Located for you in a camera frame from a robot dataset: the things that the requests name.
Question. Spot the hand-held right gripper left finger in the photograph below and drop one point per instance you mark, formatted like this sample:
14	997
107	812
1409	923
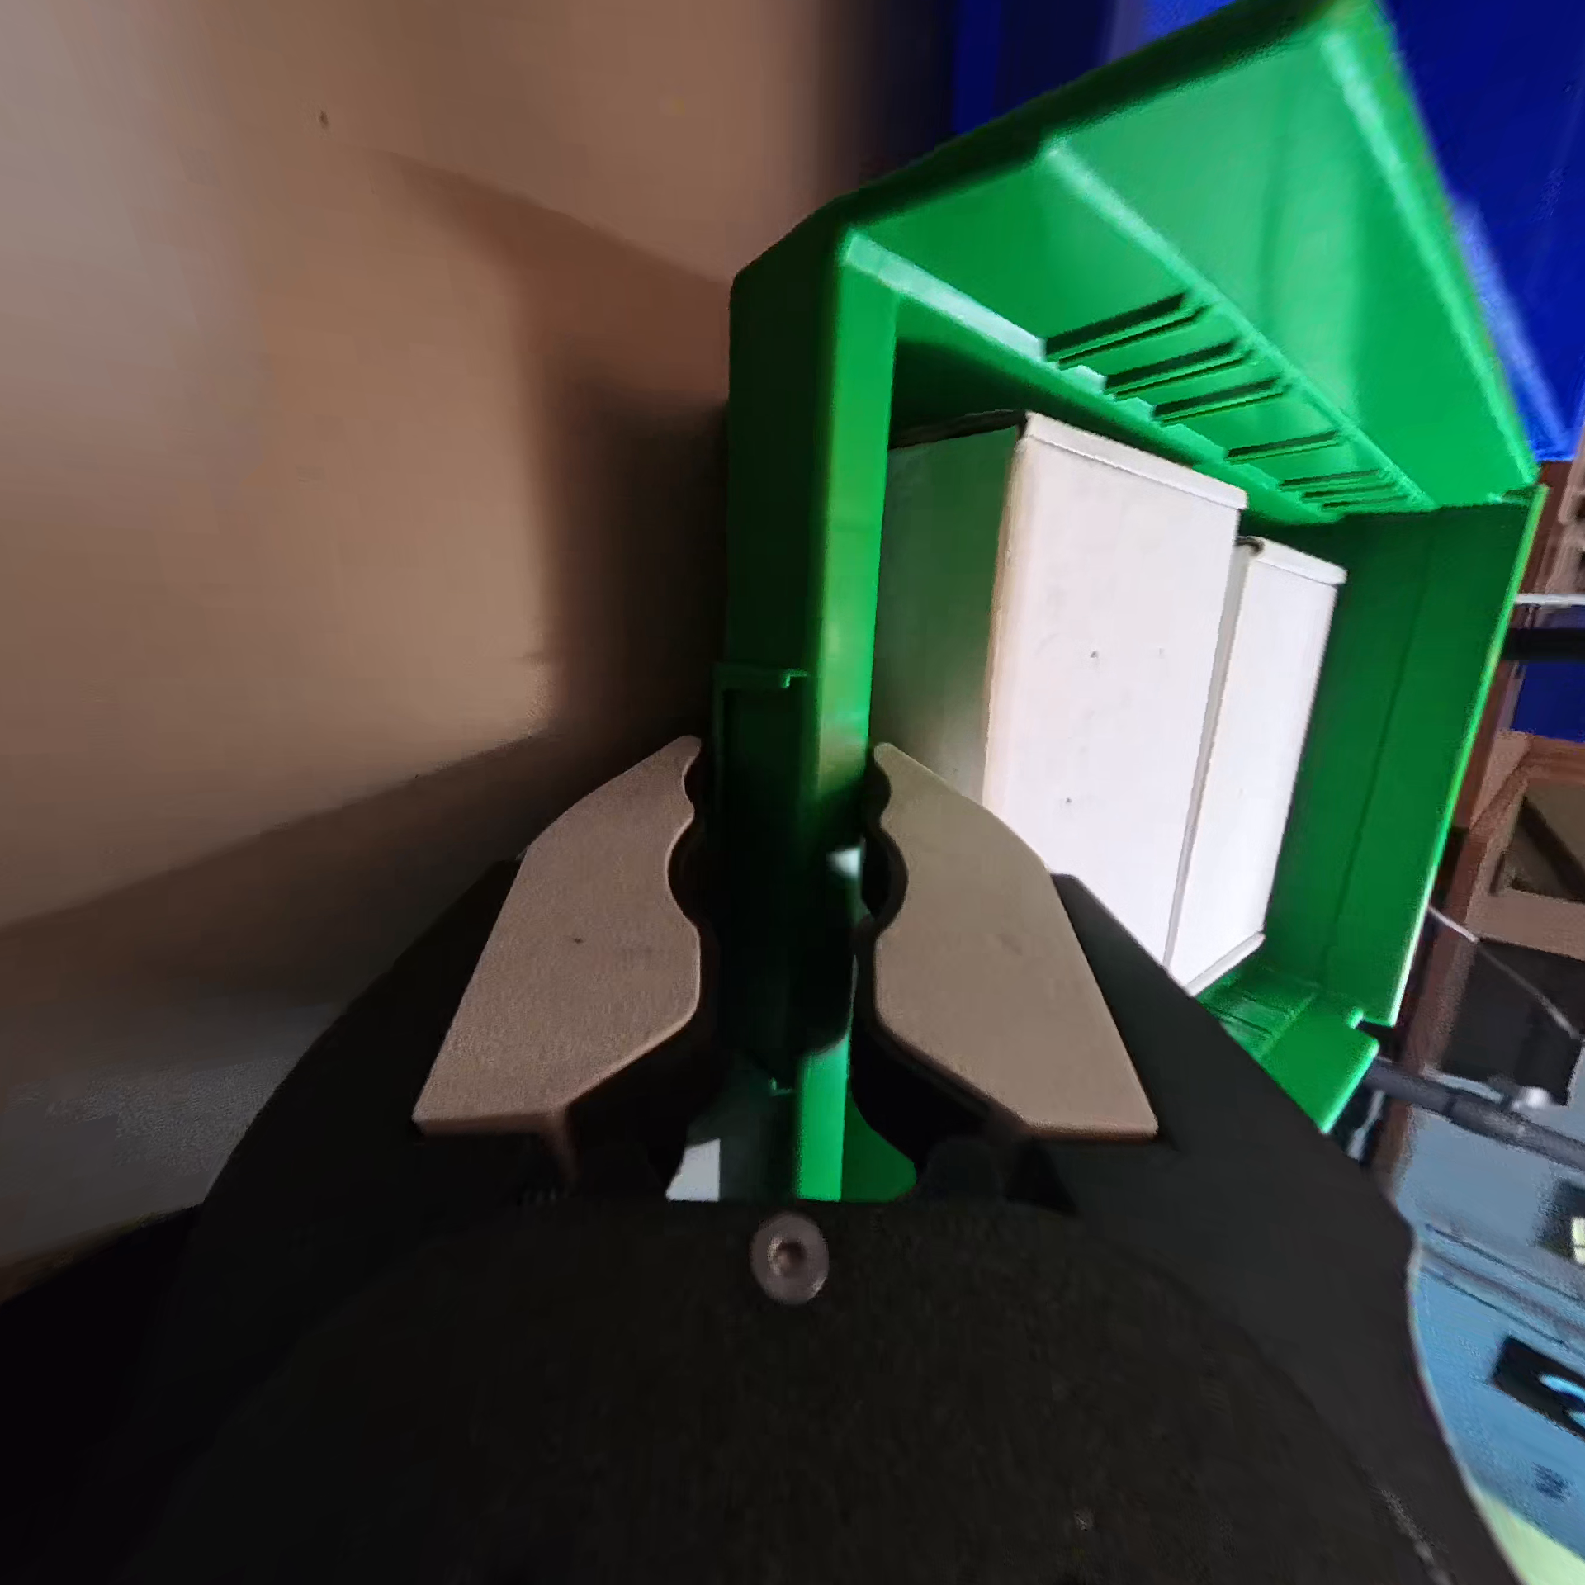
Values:
582	967

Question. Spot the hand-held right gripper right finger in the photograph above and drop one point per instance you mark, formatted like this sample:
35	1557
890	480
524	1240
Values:
992	978

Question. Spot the white cardboard box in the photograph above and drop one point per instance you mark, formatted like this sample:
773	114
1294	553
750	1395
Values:
1277	744
1090	668

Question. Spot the green plastic bin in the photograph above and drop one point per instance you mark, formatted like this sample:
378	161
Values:
805	495

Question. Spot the blue plastic bin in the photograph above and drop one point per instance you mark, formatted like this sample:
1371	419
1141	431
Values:
1524	185

